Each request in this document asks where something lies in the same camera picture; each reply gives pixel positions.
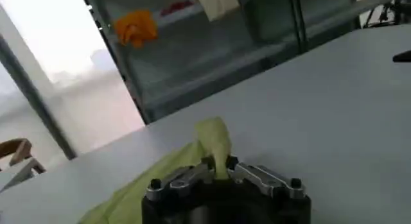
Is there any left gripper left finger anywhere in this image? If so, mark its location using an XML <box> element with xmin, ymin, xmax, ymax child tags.
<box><xmin>145</xmin><ymin>155</ymin><xmax>216</xmax><ymax>202</ymax></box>

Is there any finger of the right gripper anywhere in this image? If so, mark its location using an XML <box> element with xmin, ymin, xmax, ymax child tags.
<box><xmin>392</xmin><ymin>49</ymin><xmax>411</xmax><ymax>64</ymax></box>

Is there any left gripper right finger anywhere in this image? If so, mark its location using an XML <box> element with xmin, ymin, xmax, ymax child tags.
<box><xmin>225</xmin><ymin>155</ymin><xmax>306</xmax><ymax>200</ymax></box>

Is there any light green shirt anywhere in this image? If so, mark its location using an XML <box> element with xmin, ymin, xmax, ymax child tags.
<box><xmin>78</xmin><ymin>116</ymin><xmax>232</xmax><ymax>224</ymax></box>

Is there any grey metal shelf rack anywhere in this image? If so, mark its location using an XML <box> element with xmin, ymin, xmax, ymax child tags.
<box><xmin>78</xmin><ymin>0</ymin><xmax>399</xmax><ymax>125</ymax></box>

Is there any wooden chair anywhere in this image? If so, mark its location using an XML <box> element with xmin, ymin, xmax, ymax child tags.
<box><xmin>0</xmin><ymin>137</ymin><xmax>33</xmax><ymax>172</ymax></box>

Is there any black cable bundle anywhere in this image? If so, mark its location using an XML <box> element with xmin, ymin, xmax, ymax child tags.
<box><xmin>362</xmin><ymin>0</ymin><xmax>411</xmax><ymax>30</ymax></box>

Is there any dark window frame post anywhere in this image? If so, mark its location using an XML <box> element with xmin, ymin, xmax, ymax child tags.
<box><xmin>0</xmin><ymin>34</ymin><xmax>78</xmax><ymax>160</ymax></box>

